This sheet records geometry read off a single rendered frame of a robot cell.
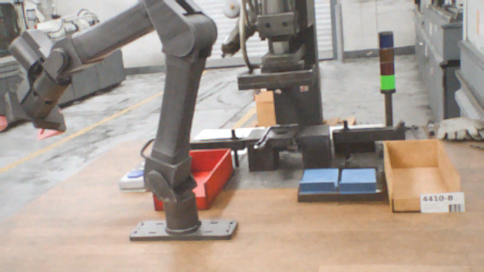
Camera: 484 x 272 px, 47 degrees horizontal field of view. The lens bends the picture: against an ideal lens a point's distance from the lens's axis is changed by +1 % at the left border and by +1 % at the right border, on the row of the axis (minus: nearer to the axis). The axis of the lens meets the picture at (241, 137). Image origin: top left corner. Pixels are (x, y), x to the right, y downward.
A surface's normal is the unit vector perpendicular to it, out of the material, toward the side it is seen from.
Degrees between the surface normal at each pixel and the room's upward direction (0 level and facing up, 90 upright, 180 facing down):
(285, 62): 90
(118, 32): 93
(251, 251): 0
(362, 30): 90
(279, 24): 90
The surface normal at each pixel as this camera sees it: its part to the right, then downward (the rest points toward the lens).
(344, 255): -0.11, -0.96
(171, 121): -0.34, 0.29
